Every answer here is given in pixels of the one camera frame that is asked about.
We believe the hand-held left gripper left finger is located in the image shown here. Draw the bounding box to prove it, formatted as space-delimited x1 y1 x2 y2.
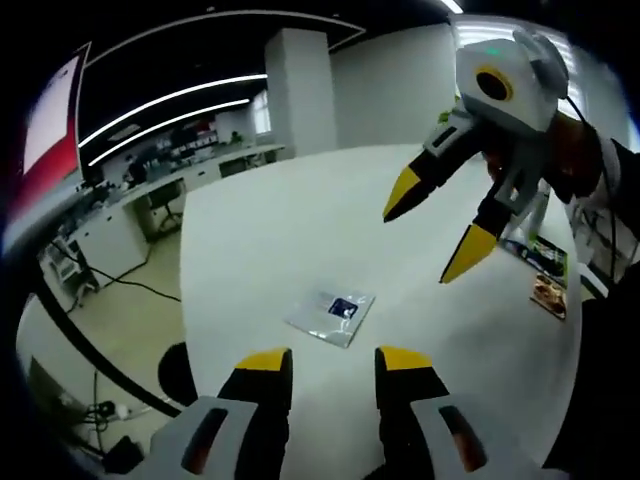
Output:
147 345 295 480

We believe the row of white office desks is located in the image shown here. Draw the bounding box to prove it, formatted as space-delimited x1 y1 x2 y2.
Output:
78 141 287 257

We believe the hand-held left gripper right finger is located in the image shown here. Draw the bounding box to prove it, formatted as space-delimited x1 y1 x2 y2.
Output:
374 344 504 480

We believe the white skincare bottle red label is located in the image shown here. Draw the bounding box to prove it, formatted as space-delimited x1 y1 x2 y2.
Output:
530 185 553 241

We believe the black office chair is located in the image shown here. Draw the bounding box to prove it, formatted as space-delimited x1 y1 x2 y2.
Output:
146 181 185 235

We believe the silver skincare sachet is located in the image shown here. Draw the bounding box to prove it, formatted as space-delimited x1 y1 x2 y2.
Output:
282 286 377 351

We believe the black computer mouse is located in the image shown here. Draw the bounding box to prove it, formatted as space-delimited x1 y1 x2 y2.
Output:
157 342 200 408

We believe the black floor cable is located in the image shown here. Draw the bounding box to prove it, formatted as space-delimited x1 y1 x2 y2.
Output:
83 263 182 305

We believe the open laptop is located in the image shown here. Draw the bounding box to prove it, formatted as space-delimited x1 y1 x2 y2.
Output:
3 41 95 247

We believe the green black skincare sachet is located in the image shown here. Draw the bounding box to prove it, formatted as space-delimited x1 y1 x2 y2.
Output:
519 234 570 290

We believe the thin ceiling light strip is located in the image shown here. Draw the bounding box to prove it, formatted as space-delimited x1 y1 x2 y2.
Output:
77 73 270 150
88 97 252 167

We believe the gold skincare sachet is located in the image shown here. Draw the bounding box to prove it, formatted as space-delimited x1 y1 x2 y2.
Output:
528 271 570 322

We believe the white power strip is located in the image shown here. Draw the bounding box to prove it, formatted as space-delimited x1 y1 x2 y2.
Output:
93 398 137 420

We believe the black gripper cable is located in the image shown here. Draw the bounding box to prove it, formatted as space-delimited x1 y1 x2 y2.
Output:
563 93 622 287

